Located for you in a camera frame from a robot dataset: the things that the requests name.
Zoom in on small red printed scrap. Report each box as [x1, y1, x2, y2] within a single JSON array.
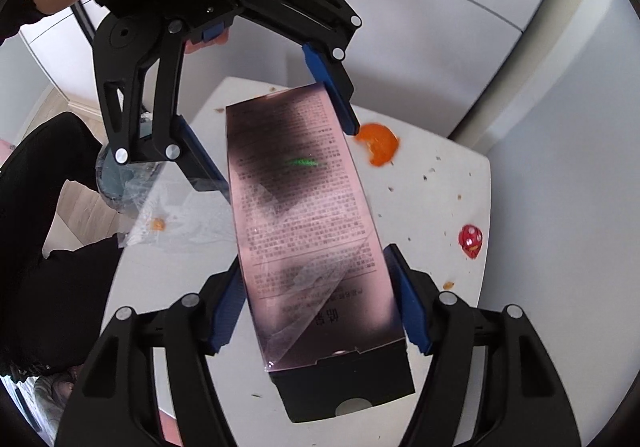
[[458, 224, 483, 260]]

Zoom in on white patterned bedding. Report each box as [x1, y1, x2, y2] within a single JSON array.
[[15, 372, 78, 447]]

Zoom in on black pants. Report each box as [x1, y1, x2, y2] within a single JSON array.
[[0, 111, 126, 378]]

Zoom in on white nightstand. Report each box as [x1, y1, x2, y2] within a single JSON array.
[[42, 74, 496, 447]]

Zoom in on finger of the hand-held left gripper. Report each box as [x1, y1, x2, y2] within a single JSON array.
[[239, 0, 363, 136], [95, 20, 232, 196]]

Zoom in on person's left hand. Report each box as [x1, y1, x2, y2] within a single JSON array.
[[184, 24, 232, 54]]

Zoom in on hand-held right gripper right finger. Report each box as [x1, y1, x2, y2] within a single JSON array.
[[382, 243, 583, 447]]

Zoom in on pink box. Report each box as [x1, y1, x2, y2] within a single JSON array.
[[225, 82, 416, 424]]

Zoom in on white wardrobe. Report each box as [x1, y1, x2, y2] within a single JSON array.
[[250, 0, 616, 143]]

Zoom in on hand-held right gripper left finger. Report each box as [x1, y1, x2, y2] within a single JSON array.
[[54, 257, 249, 447]]

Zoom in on clear plastic bag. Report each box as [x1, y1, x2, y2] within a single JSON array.
[[117, 162, 241, 258]]

